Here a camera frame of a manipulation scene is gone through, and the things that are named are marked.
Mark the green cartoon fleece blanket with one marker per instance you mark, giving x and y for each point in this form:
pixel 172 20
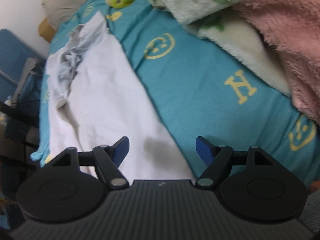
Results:
pixel 249 30

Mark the blue covered chair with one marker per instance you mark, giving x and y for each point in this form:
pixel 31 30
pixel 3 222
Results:
pixel 14 54

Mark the white t-shirt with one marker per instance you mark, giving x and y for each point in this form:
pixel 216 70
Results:
pixel 95 98

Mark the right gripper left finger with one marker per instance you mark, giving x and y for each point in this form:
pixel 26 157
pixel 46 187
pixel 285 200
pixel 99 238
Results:
pixel 107 161

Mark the grey folded cloth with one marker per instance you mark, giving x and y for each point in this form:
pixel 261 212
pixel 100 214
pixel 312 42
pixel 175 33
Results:
pixel 28 69

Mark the teal patterned bed sheet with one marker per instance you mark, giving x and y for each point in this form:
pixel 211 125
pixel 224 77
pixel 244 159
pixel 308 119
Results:
pixel 197 89

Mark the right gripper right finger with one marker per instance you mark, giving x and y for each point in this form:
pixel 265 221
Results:
pixel 217 159

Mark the pink fleece blanket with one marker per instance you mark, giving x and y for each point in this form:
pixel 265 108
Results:
pixel 291 27

